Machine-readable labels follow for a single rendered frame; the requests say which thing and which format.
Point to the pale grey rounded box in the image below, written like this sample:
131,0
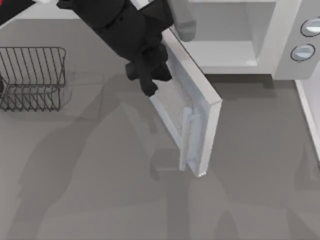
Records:
185,23

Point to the grey round microwave knob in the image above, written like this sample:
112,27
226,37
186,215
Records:
302,52
312,27

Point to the white furniture panel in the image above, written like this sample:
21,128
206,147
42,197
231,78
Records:
310,112

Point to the pale microwave door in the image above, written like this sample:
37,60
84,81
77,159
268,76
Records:
200,82

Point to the pale microwave oven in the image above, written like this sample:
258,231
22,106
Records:
270,37

